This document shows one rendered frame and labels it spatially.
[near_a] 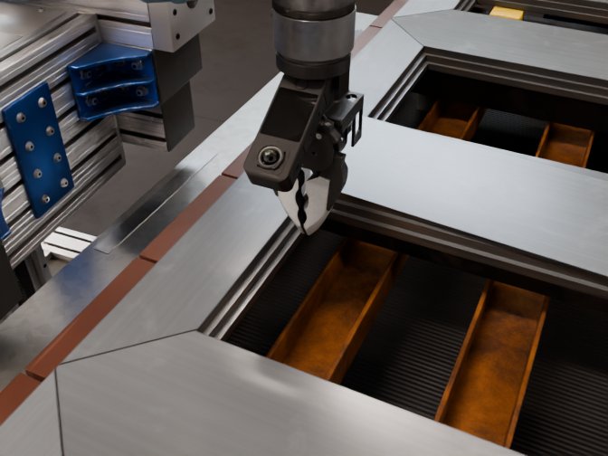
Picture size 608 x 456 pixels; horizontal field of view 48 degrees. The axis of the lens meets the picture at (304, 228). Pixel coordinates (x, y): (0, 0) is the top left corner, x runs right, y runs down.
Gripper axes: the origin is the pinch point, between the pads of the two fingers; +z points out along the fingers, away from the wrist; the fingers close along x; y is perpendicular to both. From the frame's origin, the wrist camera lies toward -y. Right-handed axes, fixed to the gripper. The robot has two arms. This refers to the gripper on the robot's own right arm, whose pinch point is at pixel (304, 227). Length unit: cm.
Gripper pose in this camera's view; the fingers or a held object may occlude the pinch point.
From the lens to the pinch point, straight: 74.9
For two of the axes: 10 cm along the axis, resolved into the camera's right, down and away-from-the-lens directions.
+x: -9.0, -2.7, 3.3
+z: 0.0, 7.8, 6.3
